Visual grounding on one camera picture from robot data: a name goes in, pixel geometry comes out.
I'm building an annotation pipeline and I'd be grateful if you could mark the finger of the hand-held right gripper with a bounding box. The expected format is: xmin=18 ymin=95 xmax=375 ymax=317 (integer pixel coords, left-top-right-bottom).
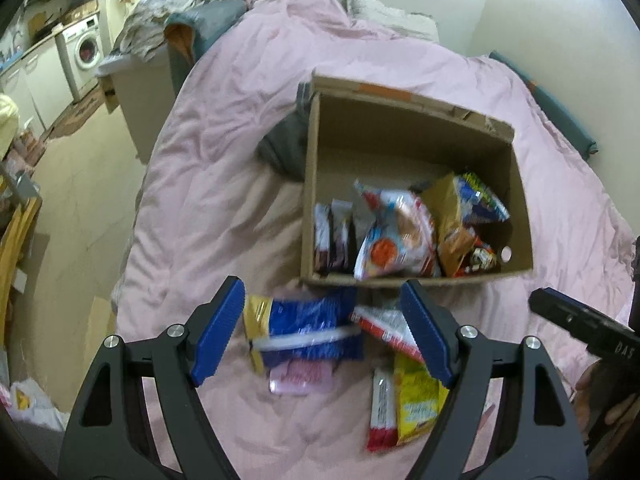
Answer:
xmin=529 ymin=287 xmax=608 ymax=343
xmin=631 ymin=234 xmax=640 ymax=331

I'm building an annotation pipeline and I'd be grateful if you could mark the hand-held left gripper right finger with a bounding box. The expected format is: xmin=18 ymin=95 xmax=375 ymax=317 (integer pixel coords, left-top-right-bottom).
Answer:
xmin=400 ymin=280 xmax=591 ymax=480

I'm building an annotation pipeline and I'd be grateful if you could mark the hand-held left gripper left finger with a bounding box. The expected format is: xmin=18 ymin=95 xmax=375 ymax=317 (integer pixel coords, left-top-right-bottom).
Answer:
xmin=57 ymin=275 xmax=246 ymax=480

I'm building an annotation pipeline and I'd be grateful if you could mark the blue and gold snack packet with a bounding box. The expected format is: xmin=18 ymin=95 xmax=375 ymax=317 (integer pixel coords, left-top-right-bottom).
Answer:
xmin=243 ymin=287 xmax=365 ymax=375

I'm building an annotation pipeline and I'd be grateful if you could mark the red snack packet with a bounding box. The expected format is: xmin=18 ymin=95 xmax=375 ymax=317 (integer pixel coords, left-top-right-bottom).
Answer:
xmin=457 ymin=237 xmax=501 ymax=277

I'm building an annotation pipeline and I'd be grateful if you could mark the white shrimp chips bag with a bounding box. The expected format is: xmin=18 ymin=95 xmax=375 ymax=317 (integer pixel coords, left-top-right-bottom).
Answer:
xmin=353 ymin=179 xmax=438 ymax=282

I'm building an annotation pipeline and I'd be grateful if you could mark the blue packet with green print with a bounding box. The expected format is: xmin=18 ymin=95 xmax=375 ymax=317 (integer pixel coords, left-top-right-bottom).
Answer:
xmin=457 ymin=171 xmax=511 ymax=224

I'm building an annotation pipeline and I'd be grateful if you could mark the cardboard box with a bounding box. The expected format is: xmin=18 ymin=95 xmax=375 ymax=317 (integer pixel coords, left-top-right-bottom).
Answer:
xmin=299 ymin=70 xmax=535 ymax=290

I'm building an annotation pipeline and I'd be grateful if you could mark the person's right hand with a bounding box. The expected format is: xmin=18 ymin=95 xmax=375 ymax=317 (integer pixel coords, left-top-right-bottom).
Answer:
xmin=575 ymin=360 xmax=640 ymax=428

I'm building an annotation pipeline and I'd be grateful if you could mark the red and white noodle packet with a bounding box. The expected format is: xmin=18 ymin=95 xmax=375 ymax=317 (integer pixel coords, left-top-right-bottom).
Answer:
xmin=350 ymin=305 xmax=426 ymax=363

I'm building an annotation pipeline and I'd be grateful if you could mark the yellow snack packet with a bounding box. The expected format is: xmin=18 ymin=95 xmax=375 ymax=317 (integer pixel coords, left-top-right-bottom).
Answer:
xmin=394 ymin=352 xmax=449 ymax=446

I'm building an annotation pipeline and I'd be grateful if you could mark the red and white bar packet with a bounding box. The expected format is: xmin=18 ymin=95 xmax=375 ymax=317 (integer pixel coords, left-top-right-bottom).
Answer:
xmin=366 ymin=367 xmax=398 ymax=453

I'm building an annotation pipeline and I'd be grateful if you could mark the pink flat packet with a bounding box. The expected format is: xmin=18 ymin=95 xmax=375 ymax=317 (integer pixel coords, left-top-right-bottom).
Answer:
xmin=269 ymin=360 xmax=335 ymax=397

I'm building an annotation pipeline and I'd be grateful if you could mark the grey cloth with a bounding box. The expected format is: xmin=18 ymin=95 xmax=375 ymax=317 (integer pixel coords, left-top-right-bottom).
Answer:
xmin=257 ymin=82 xmax=313 ymax=181

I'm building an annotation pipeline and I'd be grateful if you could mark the teal mat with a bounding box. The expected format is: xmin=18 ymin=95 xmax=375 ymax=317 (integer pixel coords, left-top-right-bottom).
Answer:
xmin=487 ymin=51 xmax=598 ymax=156

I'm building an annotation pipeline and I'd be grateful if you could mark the white plastic bag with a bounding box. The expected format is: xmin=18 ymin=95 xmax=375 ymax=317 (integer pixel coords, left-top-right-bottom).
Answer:
xmin=7 ymin=380 xmax=68 ymax=431

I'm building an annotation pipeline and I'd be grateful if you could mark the wooden chair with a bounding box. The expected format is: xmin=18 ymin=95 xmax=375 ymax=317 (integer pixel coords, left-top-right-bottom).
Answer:
xmin=0 ymin=195 xmax=43 ymax=346

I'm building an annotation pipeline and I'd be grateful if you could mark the white storage box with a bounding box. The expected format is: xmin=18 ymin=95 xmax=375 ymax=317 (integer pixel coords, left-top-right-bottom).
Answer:
xmin=97 ymin=52 xmax=173 ymax=163

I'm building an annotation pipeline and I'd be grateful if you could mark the patterned floor rug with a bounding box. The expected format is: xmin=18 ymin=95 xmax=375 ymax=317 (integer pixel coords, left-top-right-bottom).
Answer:
xmin=47 ymin=85 xmax=103 ymax=138

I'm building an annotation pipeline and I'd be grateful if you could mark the pale yellow garment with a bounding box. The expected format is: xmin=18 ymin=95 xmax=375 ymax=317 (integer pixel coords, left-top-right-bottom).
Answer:
xmin=0 ymin=94 xmax=20 ymax=158

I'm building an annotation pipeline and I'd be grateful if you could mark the blue and orange cloth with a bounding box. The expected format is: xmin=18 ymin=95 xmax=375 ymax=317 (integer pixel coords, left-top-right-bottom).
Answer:
xmin=165 ymin=0 xmax=248 ymax=93

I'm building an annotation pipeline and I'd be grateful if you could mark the white kitchen cabinet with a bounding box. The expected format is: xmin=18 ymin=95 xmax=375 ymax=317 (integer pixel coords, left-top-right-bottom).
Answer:
xmin=0 ymin=37 xmax=76 ymax=136

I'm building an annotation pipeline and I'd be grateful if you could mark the white washing machine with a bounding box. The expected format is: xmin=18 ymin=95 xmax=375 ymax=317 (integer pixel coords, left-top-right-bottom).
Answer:
xmin=56 ymin=14 xmax=103 ymax=101

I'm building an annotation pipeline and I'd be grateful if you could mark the grey pillow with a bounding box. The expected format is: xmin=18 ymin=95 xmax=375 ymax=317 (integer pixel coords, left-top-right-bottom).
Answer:
xmin=345 ymin=0 xmax=441 ymax=43

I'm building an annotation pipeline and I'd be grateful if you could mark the pile of clothes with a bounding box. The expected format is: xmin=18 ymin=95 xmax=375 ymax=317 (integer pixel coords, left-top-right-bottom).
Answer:
xmin=112 ymin=0 xmax=256 ymax=61

